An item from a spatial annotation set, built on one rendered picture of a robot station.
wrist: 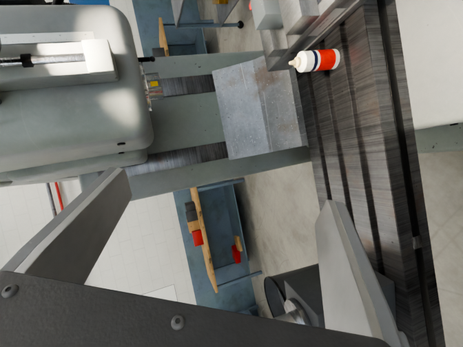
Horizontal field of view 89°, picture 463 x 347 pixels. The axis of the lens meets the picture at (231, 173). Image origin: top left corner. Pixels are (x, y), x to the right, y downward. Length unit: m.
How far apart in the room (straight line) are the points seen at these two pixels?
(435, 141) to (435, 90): 0.77
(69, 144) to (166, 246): 4.53
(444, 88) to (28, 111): 0.63
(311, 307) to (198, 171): 0.53
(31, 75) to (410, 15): 0.60
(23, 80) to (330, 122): 0.55
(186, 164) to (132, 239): 4.08
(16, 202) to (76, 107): 4.84
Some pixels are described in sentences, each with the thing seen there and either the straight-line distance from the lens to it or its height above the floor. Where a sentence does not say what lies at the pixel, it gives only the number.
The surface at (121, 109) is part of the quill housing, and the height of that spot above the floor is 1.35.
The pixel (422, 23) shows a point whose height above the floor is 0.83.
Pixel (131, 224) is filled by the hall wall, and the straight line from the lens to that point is 4.78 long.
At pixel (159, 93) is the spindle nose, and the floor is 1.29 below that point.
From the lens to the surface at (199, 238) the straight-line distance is 4.27.
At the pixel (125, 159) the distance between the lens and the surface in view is 0.56.
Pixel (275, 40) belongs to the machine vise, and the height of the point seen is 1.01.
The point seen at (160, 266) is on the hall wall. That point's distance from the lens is 4.99.
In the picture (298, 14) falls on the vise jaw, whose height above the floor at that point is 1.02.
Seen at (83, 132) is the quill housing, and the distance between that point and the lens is 0.38.
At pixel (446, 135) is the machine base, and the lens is 1.30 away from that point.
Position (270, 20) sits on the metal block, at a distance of 0.59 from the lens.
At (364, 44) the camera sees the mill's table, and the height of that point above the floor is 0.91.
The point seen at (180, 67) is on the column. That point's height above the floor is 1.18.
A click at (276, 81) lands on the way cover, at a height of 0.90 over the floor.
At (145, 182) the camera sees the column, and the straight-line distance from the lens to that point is 0.83.
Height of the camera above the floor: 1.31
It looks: 16 degrees down
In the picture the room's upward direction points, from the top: 102 degrees counter-clockwise
